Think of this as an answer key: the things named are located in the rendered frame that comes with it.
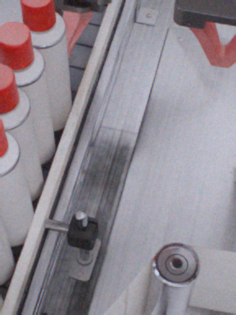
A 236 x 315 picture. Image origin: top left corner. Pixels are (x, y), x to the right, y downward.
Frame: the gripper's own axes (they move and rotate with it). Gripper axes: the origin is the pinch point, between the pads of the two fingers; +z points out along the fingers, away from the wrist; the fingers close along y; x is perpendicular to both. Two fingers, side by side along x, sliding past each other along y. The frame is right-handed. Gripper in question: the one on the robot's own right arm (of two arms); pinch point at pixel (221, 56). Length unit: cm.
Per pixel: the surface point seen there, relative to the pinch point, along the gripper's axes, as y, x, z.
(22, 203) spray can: -4.0, 16.5, 22.2
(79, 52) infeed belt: 23.2, 18.0, 30.8
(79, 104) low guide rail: 12.7, 15.2, 27.4
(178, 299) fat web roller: -12.8, -0.4, 15.8
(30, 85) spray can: 5.5, 17.6, 15.4
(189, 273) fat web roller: -11.6, -0.8, 12.6
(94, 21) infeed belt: 28.9, 17.4, 30.8
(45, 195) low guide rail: 0.0, 15.8, 27.4
